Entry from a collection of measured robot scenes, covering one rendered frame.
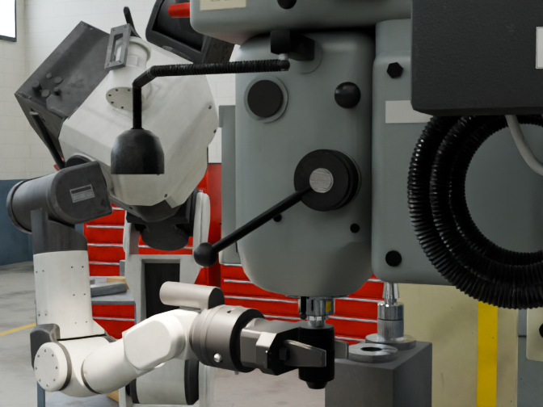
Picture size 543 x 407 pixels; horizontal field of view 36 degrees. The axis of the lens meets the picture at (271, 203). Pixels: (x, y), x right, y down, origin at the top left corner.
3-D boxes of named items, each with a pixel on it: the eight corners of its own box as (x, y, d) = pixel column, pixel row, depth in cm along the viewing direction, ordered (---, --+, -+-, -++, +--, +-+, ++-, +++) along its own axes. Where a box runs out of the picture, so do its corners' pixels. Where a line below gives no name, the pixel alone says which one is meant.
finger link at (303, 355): (326, 371, 105) (286, 363, 108) (326, 346, 105) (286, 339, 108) (319, 373, 104) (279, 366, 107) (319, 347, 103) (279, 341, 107)
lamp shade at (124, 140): (108, 174, 116) (107, 128, 115) (160, 173, 118) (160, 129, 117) (113, 174, 109) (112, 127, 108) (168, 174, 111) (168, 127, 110)
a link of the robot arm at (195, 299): (208, 375, 114) (148, 363, 121) (255, 357, 123) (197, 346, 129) (204, 294, 113) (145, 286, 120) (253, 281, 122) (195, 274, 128)
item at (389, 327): (409, 340, 148) (409, 308, 148) (389, 342, 146) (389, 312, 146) (392, 335, 152) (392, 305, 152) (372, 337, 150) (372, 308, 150)
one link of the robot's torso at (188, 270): (134, 397, 191) (136, 194, 193) (211, 398, 190) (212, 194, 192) (118, 410, 176) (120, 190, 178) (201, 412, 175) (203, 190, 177)
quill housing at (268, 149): (217, 298, 102) (216, 32, 100) (279, 275, 121) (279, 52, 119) (370, 308, 95) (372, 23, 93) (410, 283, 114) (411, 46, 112)
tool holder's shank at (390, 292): (403, 303, 148) (403, 241, 148) (389, 304, 147) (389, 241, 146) (391, 300, 151) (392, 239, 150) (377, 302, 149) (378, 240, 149)
